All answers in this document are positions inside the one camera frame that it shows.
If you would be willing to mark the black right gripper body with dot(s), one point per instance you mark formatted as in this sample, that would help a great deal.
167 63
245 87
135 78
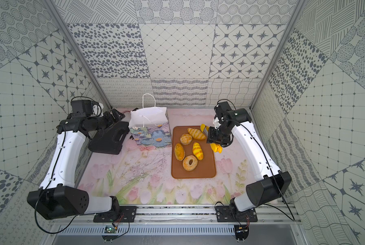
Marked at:
219 137

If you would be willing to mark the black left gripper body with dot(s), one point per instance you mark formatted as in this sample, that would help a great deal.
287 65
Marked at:
109 116

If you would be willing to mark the yellow steel food tongs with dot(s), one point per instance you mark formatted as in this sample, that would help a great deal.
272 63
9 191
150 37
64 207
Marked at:
215 147

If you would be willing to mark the striped croissant bread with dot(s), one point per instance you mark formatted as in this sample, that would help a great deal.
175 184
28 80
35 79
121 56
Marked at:
196 134

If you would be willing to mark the yellow striped long bread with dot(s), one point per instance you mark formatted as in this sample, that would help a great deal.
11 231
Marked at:
197 151

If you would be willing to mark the round bun bread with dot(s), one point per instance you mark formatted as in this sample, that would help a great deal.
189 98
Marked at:
186 139

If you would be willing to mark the ring donut bread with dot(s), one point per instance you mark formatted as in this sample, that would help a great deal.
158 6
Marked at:
190 163

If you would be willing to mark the oval green-topped bread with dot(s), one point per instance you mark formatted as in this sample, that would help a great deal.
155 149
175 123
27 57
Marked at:
179 152

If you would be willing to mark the floral paper gift bag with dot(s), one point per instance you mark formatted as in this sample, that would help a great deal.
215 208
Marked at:
149 126

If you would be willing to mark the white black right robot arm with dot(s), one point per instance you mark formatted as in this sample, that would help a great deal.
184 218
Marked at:
271 182

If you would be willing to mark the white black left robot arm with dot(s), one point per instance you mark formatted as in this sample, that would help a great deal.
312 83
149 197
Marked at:
57 196

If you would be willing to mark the brown serving tray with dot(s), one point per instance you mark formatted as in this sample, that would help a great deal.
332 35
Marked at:
206 168

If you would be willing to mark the floral table mat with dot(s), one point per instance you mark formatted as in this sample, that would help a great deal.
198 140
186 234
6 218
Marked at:
149 175

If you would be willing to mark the right controller board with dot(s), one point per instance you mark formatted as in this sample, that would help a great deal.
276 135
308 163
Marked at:
241 233

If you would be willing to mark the controller board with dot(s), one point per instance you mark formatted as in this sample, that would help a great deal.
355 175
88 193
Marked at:
109 234
241 233

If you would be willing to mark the left controller board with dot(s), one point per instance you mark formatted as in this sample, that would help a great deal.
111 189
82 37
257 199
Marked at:
109 234

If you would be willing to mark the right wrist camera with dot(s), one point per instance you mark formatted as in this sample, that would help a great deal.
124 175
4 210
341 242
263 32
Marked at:
221 110

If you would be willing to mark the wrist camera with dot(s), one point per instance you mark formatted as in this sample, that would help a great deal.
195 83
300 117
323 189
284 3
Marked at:
221 110
85 107

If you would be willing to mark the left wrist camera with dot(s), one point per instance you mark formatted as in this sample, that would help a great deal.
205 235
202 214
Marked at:
85 107

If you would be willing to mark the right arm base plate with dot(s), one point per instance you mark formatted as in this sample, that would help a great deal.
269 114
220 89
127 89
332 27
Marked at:
226 214

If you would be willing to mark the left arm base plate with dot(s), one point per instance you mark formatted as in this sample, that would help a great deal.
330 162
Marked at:
125 214

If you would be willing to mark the aluminium mounting rail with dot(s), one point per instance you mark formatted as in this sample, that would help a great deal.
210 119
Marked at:
206 213

